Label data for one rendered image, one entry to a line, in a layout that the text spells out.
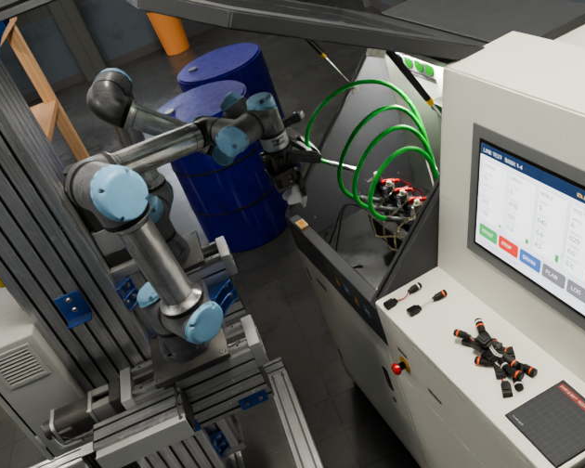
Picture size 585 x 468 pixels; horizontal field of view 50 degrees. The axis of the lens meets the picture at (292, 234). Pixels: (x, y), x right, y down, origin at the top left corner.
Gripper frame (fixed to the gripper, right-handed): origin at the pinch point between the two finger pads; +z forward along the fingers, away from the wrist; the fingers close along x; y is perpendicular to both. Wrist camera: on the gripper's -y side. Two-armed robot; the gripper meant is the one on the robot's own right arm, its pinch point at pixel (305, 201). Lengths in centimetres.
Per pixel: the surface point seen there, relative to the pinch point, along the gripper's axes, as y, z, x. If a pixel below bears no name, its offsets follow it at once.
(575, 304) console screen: -29, 9, 74
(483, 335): -15, 21, 58
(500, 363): -14, 24, 66
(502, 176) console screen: -34, -11, 49
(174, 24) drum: -95, 89, -671
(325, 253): -3.9, 29.4, -12.7
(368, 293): -4.5, 29.4, 15.6
